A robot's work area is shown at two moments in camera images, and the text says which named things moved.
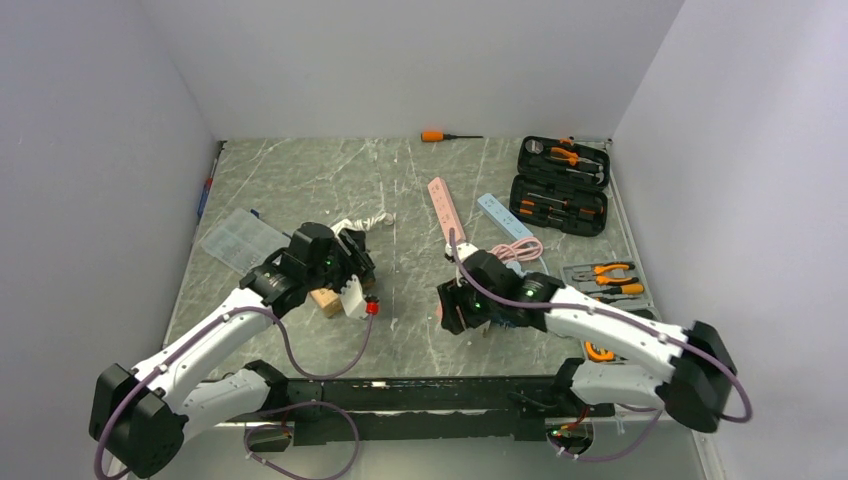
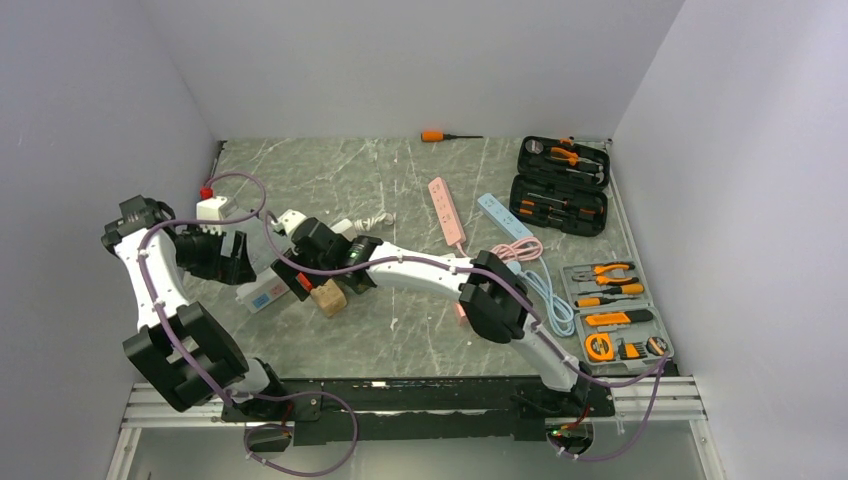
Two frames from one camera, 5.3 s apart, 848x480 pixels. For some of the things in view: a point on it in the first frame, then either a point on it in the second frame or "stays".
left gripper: x=358 y=262 -> x=231 y=270
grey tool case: x=621 y=285 stays
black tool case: x=561 y=185 stays
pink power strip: x=446 y=211 stays
